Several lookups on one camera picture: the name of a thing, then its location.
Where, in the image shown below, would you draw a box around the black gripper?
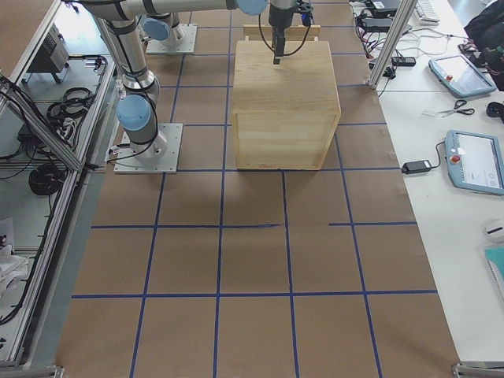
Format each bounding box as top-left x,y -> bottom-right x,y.
295,0 -> 313,27
269,0 -> 296,65

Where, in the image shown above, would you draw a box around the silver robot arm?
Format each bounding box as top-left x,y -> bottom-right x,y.
81,0 -> 300,93
137,1 -> 313,57

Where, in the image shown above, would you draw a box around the wooden drawer cabinet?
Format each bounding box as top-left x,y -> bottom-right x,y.
231,41 -> 341,170

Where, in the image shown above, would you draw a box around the black power adapter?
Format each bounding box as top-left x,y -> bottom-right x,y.
359,17 -> 394,33

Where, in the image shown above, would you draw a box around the teach pendant far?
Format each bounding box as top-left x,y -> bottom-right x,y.
428,54 -> 497,98

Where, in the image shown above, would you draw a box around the teach pendant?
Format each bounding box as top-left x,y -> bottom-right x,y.
428,54 -> 497,98
445,130 -> 503,196

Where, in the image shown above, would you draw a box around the small black power brick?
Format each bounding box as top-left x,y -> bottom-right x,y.
401,160 -> 432,175

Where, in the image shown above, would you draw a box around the teach pendant near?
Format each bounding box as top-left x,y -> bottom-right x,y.
445,130 -> 503,196

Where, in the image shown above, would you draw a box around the white crumpled cloth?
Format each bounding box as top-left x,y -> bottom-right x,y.
0,218 -> 31,304

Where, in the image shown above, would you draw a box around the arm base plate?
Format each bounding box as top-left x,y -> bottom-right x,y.
113,123 -> 183,174
144,24 -> 198,55

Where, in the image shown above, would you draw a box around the aluminium frame post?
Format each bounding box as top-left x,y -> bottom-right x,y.
368,0 -> 417,89

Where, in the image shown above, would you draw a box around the black handled scissors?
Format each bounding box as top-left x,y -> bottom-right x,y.
438,99 -> 475,117

